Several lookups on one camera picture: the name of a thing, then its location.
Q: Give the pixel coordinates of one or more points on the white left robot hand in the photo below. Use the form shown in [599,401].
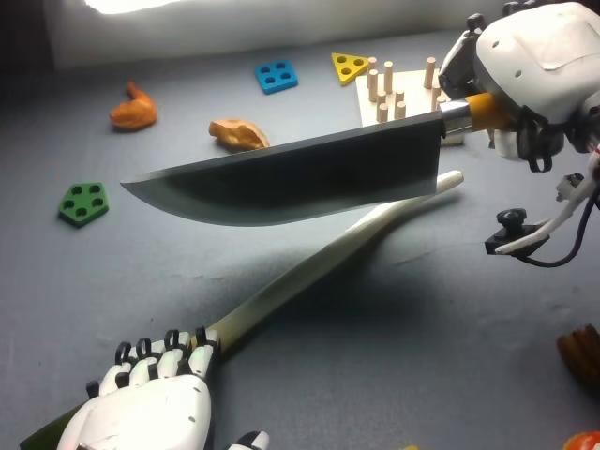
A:
[145,408]

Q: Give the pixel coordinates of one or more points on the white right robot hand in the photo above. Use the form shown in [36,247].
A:
[539,56]

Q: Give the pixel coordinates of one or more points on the long pale leek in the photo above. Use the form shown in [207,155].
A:
[300,276]

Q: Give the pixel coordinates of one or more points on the wooden peg board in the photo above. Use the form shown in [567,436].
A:
[412,94]

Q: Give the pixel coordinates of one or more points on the yellow triangle block three holes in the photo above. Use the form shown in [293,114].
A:
[348,68]

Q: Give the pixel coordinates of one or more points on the green pentagon block with holes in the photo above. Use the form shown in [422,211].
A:
[83,206]

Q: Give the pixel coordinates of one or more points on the white backdrop sheet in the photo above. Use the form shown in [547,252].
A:
[281,23]

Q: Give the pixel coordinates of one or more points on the blue square block four holes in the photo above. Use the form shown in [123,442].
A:
[276,77]

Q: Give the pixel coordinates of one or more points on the grey table cloth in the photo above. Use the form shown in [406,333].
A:
[422,328]

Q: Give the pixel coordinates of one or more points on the orange toy chicken drumstick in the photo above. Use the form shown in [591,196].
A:
[133,115]

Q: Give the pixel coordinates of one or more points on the brown ridged toy food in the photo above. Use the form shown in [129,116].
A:
[581,354]

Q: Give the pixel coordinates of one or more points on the orange round toy tart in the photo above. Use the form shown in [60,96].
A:
[583,441]

